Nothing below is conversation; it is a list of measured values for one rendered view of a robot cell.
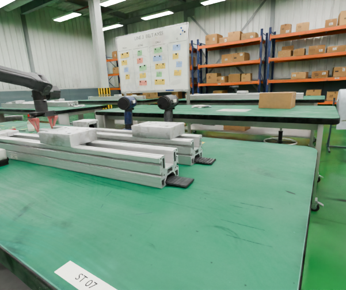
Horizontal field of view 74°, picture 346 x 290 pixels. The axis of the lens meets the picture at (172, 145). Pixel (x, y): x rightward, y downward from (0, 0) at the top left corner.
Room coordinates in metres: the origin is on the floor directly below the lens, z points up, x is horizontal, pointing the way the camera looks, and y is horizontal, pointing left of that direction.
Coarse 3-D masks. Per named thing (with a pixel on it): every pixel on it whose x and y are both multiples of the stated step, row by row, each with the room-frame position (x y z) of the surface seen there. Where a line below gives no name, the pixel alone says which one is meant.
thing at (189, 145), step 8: (48, 128) 1.10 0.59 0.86; (96, 128) 1.03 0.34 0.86; (104, 136) 0.89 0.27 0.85; (112, 136) 0.87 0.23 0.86; (120, 136) 0.85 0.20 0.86; (128, 136) 0.83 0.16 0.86; (184, 136) 0.80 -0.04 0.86; (192, 136) 0.79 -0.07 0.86; (200, 136) 0.79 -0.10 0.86; (144, 144) 0.80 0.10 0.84; (152, 144) 0.78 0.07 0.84; (160, 144) 0.77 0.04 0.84; (168, 144) 0.76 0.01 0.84; (176, 144) 0.75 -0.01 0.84; (184, 144) 0.72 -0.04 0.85; (192, 144) 0.73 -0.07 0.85; (200, 144) 0.79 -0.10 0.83; (184, 152) 0.72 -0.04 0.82; (192, 152) 0.72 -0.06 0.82; (200, 152) 0.80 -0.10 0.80; (184, 160) 0.72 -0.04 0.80; (192, 160) 0.73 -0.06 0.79
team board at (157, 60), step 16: (144, 32) 4.16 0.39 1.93; (160, 32) 3.98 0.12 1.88; (176, 32) 3.82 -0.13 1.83; (128, 48) 4.37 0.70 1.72; (144, 48) 4.18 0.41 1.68; (160, 48) 3.98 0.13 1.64; (176, 48) 3.82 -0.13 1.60; (128, 64) 4.39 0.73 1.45; (144, 64) 4.19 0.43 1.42; (160, 64) 4.00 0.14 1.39; (176, 64) 3.82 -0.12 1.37; (128, 80) 4.41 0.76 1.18; (144, 80) 4.20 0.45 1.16; (160, 80) 4.01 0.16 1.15; (176, 80) 3.83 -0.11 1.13
